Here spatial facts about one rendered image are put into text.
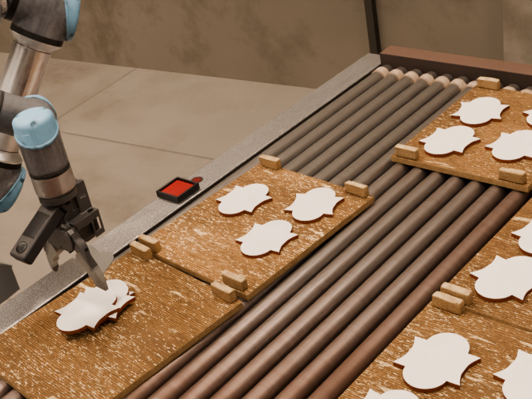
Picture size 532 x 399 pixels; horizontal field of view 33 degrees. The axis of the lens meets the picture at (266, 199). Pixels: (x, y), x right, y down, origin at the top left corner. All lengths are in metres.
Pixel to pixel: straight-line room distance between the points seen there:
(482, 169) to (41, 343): 1.02
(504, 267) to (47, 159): 0.86
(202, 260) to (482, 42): 2.61
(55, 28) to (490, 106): 1.06
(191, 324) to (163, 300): 0.11
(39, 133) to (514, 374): 0.89
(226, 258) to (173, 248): 0.14
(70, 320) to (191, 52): 3.59
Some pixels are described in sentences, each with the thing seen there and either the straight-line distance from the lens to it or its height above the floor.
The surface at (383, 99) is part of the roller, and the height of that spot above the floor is 0.92.
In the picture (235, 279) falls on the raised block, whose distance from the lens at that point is 1.80.
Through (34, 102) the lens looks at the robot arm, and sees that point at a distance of 1.74.
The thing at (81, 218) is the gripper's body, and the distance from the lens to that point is 1.72.
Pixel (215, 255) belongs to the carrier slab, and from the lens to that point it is 1.93.
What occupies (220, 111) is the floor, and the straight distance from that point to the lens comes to 4.81.
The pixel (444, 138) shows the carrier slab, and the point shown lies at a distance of 2.20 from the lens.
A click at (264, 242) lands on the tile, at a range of 1.91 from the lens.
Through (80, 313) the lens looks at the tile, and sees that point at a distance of 1.83.
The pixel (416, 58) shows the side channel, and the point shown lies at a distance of 2.64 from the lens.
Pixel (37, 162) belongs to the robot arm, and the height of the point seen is 1.31.
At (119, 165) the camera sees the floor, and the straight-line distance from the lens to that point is 4.51.
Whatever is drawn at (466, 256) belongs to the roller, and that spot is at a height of 0.91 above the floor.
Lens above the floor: 1.99
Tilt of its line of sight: 30 degrees down
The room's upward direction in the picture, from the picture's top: 12 degrees counter-clockwise
